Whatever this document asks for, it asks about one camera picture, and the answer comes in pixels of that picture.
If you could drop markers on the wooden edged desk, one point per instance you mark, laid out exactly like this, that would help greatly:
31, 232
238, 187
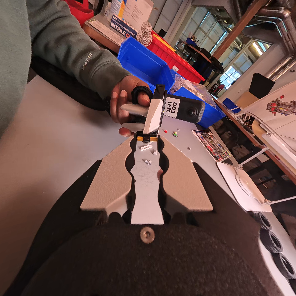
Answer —
284, 168

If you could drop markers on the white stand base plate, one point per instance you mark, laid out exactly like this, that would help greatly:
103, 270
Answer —
231, 175

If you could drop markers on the white cardboard box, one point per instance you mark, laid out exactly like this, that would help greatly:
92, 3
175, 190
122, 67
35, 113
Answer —
138, 11

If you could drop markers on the wooden support beam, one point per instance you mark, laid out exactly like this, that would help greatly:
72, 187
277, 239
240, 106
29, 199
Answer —
240, 25

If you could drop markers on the red tote bag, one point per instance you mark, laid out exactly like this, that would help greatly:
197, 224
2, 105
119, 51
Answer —
81, 13

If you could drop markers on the red office chair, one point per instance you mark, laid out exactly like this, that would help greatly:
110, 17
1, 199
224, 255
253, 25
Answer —
219, 89

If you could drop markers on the blue glove box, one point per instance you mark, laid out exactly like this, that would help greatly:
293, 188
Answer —
120, 26

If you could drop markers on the small blue storage bin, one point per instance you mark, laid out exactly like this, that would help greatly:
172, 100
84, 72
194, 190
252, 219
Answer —
138, 60

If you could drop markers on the red storage bin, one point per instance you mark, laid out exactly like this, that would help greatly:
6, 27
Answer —
175, 57

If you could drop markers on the far wooden desk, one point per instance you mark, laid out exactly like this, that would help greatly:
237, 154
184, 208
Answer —
201, 54

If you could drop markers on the small blue desk bins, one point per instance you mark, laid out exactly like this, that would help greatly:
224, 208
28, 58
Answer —
229, 103

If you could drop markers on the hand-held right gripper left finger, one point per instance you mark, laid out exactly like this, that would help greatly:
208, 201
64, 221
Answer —
108, 185

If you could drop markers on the white paper sheet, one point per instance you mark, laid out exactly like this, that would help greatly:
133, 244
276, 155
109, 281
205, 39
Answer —
104, 30

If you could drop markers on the person's right hand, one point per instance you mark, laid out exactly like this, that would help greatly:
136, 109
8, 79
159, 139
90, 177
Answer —
160, 175

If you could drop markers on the person's left forearm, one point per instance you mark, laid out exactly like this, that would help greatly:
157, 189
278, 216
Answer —
69, 50

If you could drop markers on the black lego cross connector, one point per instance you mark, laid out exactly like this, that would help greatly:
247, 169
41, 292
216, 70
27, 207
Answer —
146, 139

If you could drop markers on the clear plastic parts bag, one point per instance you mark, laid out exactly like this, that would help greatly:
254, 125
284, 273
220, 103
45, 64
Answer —
194, 90

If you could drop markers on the brown cardboard box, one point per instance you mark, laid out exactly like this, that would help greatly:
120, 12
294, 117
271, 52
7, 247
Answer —
245, 99

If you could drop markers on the black foam panel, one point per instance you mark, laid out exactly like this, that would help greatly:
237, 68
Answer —
261, 85

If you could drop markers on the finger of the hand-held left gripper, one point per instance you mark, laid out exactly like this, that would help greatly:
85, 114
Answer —
153, 115

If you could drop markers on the yellow lego axle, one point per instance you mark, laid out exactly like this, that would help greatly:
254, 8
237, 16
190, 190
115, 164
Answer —
139, 138

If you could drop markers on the clear acrylic gear model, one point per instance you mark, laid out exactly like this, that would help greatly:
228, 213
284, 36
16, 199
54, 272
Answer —
145, 34

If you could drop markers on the white four-hole lego beam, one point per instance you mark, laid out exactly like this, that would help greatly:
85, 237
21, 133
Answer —
140, 148

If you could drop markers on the silver ventilation duct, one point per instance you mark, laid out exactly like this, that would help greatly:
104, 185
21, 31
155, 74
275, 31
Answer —
289, 27

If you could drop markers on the person's left hand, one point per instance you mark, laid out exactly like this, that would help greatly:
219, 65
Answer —
122, 87

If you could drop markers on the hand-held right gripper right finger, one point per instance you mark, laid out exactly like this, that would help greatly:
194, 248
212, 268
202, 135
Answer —
185, 185

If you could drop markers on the blue and white packet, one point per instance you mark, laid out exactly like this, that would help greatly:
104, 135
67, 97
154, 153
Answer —
114, 9

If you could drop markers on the wooden side table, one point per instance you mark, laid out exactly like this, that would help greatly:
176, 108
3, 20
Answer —
97, 34

